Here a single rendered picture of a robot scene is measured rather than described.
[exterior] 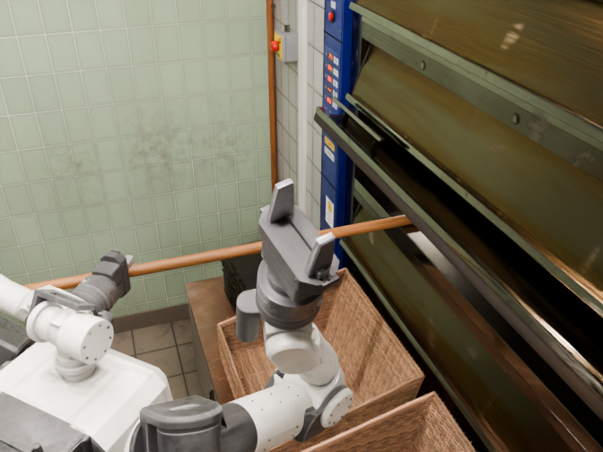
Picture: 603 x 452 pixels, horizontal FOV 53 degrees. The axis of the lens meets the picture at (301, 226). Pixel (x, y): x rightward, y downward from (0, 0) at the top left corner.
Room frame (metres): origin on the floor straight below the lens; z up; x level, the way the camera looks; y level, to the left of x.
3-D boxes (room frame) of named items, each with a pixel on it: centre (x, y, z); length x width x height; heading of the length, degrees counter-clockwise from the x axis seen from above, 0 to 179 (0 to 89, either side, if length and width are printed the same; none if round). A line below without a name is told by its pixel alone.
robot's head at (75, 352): (0.67, 0.34, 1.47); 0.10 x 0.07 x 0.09; 64
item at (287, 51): (2.30, 0.06, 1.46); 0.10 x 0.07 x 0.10; 19
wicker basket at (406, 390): (1.37, -0.03, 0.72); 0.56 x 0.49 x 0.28; 20
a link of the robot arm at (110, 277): (1.09, 0.45, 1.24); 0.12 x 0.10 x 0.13; 165
